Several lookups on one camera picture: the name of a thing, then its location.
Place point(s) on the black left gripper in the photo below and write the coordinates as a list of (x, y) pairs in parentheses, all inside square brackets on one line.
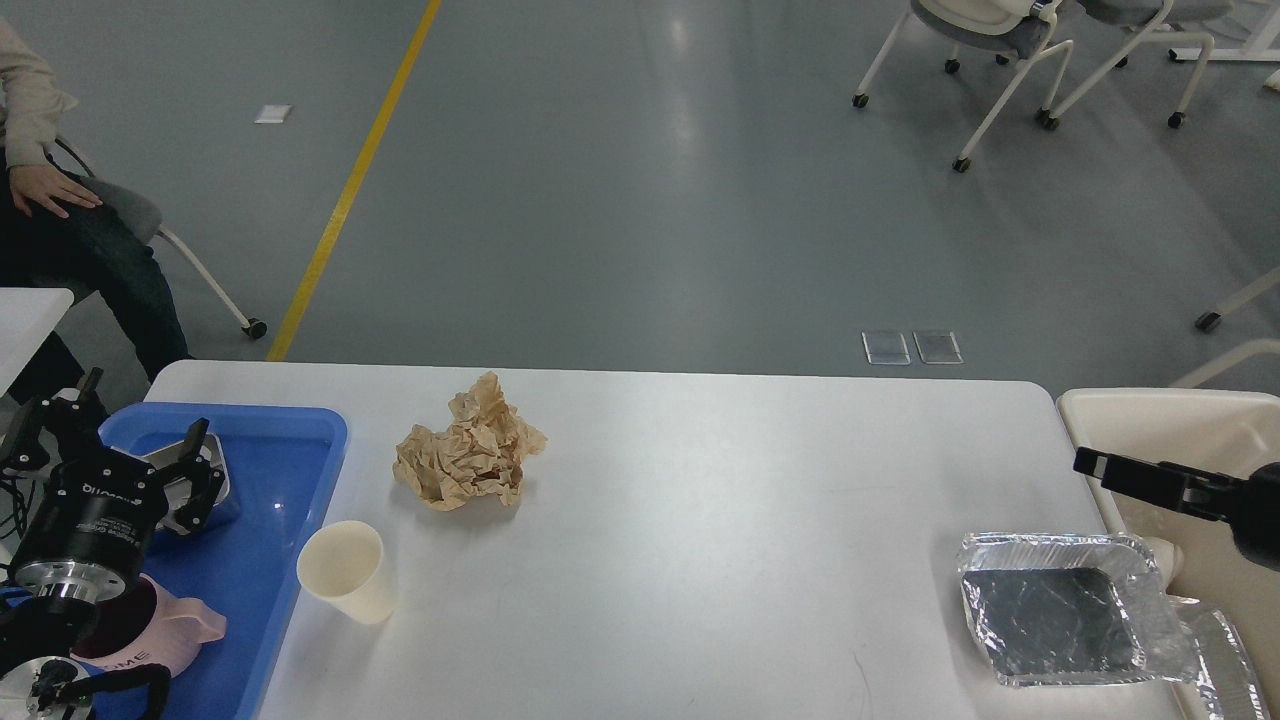
[(101, 507)]

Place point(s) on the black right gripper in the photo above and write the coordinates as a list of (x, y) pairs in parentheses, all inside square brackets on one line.
[(1250, 506)]

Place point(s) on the stainless steel rectangular tray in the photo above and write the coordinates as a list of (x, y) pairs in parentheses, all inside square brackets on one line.
[(203, 502)]

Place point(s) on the pink mug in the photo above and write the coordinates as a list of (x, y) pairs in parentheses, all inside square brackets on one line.
[(149, 625)]

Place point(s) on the aluminium foil tray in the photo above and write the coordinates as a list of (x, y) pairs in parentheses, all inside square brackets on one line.
[(1049, 610)]

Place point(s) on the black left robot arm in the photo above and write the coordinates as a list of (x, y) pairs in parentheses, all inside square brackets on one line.
[(40, 678)]

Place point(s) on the person's hand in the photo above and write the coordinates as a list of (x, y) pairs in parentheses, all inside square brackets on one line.
[(45, 187)]

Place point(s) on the beige plastic bin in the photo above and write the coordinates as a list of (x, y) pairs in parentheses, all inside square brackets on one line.
[(1230, 432)]

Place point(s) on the blue plastic tray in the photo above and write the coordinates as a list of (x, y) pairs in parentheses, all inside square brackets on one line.
[(282, 464)]

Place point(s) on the white side table left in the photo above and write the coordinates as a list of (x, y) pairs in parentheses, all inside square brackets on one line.
[(28, 316)]

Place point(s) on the white chair leg right edge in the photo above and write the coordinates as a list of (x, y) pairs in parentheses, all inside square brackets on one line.
[(1209, 320)]

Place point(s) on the person in beige sweater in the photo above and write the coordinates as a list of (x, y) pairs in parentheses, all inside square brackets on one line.
[(93, 246)]

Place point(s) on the grey office chair left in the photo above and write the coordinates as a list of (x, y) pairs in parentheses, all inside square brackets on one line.
[(144, 219)]

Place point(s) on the cream paper cup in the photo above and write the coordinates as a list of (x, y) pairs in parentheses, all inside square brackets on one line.
[(347, 565)]

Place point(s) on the floor outlet plate right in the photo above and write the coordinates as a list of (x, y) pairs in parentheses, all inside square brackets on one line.
[(938, 347)]

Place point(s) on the floor outlet plate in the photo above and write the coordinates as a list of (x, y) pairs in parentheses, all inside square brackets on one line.
[(886, 348), (938, 347)]

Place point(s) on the crumpled brown paper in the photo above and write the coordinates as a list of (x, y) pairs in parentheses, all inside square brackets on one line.
[(480, 454)]

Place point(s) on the floor outlet plate left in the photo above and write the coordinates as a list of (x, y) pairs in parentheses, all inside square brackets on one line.
[(886, 348)]

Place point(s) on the white chair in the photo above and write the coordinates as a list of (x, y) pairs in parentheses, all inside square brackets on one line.
[(1021, 32), (1143, 23)]

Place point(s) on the white chair top right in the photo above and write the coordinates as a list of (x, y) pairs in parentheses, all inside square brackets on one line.
[(1021, 32)]

